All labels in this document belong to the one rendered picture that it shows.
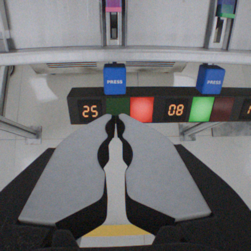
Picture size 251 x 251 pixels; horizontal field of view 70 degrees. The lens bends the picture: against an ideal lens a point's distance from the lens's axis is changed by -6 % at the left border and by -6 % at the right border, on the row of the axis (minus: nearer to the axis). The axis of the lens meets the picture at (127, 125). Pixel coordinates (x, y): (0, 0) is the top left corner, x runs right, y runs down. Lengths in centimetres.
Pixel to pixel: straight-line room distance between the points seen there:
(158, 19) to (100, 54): 7
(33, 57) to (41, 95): 83
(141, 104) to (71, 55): 10
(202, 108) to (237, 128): 82
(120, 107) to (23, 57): 12
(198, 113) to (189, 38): 10
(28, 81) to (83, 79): 29
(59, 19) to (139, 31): 8
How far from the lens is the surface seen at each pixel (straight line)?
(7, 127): 75
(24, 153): 100
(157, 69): 92
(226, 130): 105
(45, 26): 22
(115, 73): 20
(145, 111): 25
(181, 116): 26
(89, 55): 19
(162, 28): 21
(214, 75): 23
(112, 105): 24
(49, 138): 96
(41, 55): 20
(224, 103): 28
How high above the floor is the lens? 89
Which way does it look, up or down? 79 degrees down
